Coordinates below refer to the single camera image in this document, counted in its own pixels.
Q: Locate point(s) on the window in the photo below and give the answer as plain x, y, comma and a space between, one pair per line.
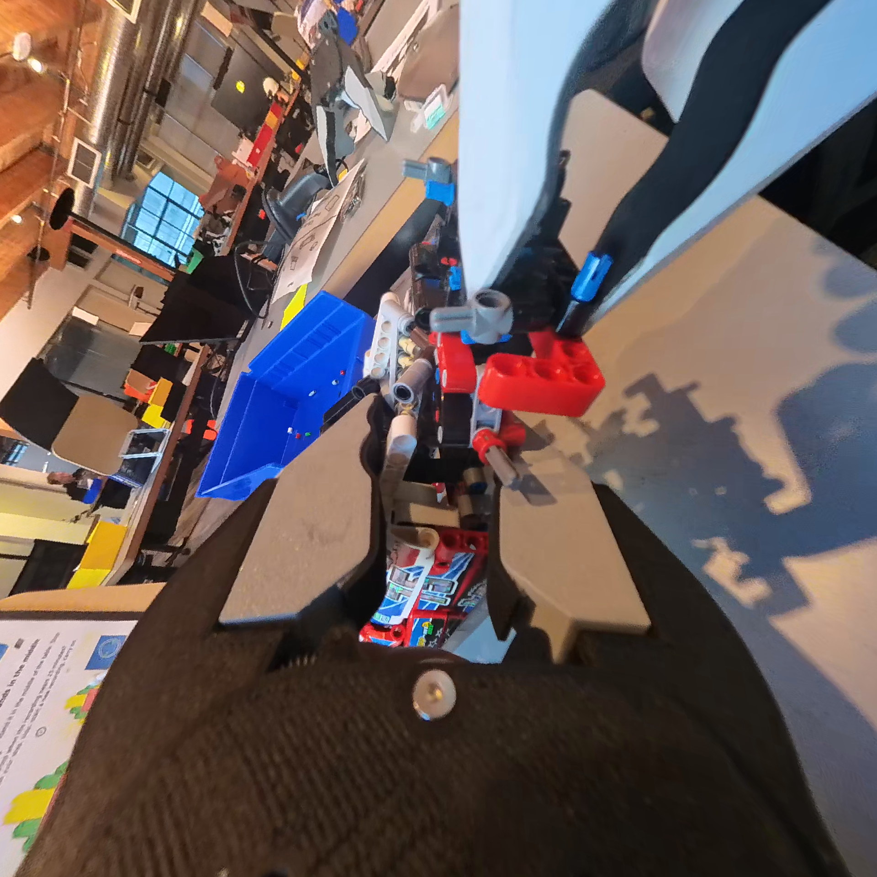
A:
161, 219

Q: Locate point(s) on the person's black pants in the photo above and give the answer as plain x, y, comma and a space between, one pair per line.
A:
836, 185

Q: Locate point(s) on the yellow box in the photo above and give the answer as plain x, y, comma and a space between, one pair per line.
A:
103, 555

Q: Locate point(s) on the white paper sheet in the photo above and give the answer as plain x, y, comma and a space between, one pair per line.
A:
315, 240

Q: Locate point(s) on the grey black machine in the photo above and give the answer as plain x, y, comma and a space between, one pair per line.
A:
342, 103

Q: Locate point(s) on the silver ventilation duct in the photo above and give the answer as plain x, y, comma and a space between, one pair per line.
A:
109, 68

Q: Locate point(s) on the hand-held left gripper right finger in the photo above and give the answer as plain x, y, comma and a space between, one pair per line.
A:
562, 555

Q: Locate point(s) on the black monitor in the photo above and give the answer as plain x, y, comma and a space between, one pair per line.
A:
199, 301

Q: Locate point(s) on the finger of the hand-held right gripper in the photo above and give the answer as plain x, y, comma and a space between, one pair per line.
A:
507, 137
808, 103

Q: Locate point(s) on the printed instruction sheet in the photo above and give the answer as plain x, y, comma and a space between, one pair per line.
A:
48, 685

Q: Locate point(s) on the blue plastic bin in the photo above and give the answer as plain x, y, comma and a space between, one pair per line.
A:
288, 411

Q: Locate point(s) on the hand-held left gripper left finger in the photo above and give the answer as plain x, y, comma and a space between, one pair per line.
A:
308, 534

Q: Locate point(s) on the toy brick race car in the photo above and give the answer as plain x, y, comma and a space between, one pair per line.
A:
534, 373

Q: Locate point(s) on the beige desk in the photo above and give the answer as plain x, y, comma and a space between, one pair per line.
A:
394, 185

